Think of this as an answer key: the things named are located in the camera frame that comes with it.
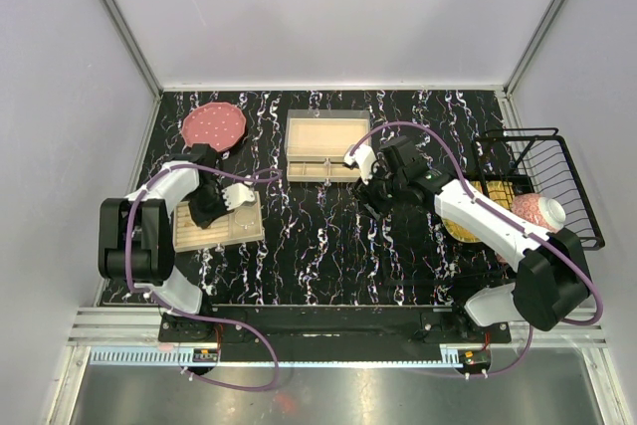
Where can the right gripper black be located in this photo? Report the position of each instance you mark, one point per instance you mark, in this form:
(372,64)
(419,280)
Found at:
(366,194)

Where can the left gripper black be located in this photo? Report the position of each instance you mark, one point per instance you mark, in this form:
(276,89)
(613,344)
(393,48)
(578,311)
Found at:
(204,219)

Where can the beige jewelry tray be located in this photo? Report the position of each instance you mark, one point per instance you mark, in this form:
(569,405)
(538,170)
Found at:
(243,225)

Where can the beige jewelry box with drawers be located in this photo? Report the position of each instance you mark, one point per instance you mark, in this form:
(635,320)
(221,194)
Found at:
(317,140)

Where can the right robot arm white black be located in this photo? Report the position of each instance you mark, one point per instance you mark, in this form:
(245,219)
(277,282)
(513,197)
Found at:
(551,274)

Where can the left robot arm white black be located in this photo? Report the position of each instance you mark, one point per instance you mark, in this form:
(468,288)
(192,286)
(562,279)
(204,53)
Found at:
(135,235)

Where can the pink dotted plate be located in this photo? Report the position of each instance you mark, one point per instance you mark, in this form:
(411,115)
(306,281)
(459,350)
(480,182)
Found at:
(220,125)

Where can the yellow woven bamboo plate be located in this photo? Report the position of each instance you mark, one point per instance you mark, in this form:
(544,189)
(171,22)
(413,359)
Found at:
(501,192)

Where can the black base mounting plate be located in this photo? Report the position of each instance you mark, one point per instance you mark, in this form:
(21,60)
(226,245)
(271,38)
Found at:
(333,335)

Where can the pink floral ceramic bowl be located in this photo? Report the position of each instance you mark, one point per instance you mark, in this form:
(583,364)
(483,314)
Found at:
(540,210)

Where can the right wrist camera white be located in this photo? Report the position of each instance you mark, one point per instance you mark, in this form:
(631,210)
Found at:
(362,159)

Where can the black wire dish rack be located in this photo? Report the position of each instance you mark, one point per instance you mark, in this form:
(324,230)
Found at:
(533,160)

